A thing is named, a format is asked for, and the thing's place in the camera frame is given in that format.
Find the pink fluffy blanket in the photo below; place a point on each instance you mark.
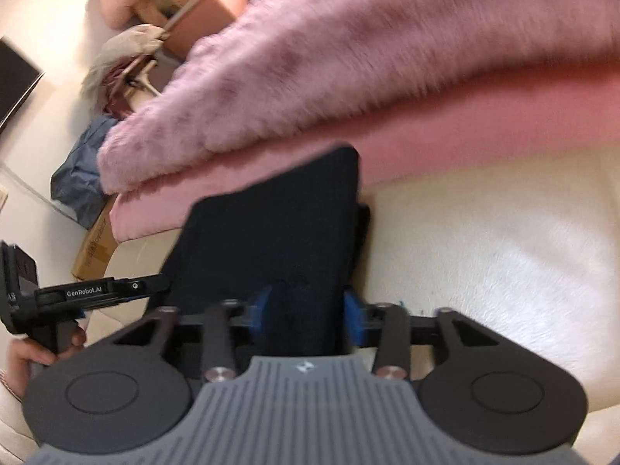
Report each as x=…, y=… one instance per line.
x=339, y=58

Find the beige cloth pile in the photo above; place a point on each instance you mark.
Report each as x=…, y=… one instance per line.
x=126, y=41

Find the pink velvet bed sheet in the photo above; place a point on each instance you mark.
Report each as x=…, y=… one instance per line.
x=436, y=145

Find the maroon cloth pile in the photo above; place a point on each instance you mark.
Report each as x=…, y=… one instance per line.
x=116, y=97

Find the person's left hand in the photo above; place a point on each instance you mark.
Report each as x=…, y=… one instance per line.
x=19, y=363

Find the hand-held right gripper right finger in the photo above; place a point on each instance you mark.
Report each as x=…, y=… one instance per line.
x=351, y=317

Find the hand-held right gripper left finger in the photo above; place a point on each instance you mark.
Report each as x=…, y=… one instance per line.
x=261, y=312

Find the printed cardboard box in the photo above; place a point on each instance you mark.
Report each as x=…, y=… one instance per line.
x=94, y=247

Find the black television screen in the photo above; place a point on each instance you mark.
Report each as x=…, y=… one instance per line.
x=14, y=87

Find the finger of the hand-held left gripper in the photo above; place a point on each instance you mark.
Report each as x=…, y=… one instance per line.
x=145, y=285

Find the cream leather bed frame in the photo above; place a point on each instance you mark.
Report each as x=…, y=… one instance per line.
x=484, y=252

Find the black pants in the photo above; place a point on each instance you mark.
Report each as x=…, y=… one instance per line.
x=281, y=227

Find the blue grey clothing pile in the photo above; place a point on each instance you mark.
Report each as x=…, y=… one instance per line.
x=77, y=174

